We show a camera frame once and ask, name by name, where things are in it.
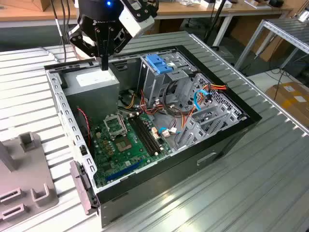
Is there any grey plastic case latch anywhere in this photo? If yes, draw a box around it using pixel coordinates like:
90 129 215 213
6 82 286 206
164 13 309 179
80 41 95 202
69 160 100 216

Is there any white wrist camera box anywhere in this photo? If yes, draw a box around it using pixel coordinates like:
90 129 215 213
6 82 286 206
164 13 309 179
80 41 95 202
118 0 159 39

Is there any red black twisted wire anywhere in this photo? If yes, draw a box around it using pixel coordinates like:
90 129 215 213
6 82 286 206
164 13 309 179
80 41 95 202
76 107 92 148

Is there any cardboard box with yellow labels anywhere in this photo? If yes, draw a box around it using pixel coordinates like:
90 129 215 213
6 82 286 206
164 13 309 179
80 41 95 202
265 81 309 121

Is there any plain brown cardboard box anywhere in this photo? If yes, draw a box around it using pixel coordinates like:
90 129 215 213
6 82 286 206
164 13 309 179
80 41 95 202
40 0 78 12

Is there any black RAM slot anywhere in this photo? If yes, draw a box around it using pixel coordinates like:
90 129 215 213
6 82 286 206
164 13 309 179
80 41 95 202
127 117 156 157
133 115 163 154

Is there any wooden desk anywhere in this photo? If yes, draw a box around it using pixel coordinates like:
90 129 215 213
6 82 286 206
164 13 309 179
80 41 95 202
0 0 294 46

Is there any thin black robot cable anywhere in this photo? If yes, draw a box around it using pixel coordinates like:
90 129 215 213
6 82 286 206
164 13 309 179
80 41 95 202
51 0 73 64

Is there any blue expansion slot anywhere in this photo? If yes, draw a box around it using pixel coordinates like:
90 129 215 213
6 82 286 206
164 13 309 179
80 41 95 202
105 159 143 183

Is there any yellow black wire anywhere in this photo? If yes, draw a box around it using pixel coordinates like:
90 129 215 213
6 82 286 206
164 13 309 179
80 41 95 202
120 89 136 110

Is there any large brown cardboard sheet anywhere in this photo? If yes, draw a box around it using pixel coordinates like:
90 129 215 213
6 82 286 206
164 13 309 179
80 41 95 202
229 15 292 62

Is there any grey metal drive cage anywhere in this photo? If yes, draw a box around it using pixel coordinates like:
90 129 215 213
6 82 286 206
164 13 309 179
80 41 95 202
137 52 197 109

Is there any grey power supply unit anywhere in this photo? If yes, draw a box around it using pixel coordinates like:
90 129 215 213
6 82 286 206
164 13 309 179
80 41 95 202
61 65 121 126

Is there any long blue data wire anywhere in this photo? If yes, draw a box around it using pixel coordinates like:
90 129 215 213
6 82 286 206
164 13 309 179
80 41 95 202
193 88 210 111

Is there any black tripod stand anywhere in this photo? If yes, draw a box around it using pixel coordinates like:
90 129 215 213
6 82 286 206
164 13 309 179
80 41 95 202
204 0 234 48

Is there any green motherboard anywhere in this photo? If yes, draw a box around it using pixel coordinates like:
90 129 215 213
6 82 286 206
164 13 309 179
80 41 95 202
91 111 173 188

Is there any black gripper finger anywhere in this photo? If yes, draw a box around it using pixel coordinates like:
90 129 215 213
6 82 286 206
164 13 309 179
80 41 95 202
105 25 133 71
68 23 106 71

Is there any grey metal disk bay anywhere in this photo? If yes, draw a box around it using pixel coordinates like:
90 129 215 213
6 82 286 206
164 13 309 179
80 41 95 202
174 102 248 150

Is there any grey parts rack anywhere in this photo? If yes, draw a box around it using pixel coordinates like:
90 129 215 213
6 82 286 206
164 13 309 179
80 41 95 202
0 131 60 229

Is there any metal socket cover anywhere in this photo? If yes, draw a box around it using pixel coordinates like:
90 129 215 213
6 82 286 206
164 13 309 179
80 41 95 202
103 114 128 141

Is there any blue plastic cage latch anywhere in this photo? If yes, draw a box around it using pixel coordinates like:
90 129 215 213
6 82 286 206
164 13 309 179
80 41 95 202
146 55 173 75

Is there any orange black wire bundle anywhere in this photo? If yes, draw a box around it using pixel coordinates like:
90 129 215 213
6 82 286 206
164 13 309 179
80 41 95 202
139 81 196 131

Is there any short blue board wire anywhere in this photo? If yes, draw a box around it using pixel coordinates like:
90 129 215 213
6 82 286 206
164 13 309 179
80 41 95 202
158 126 182 138

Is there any black open PC case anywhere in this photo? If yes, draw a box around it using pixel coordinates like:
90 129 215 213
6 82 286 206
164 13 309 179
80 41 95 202
44 44 263 229

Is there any aluminium slat table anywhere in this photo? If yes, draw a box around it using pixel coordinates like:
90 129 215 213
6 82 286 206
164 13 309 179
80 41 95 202
233 18 309 71

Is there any red yellow power wire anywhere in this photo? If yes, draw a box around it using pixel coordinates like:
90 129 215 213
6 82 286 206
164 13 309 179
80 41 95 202
202 83 229 92

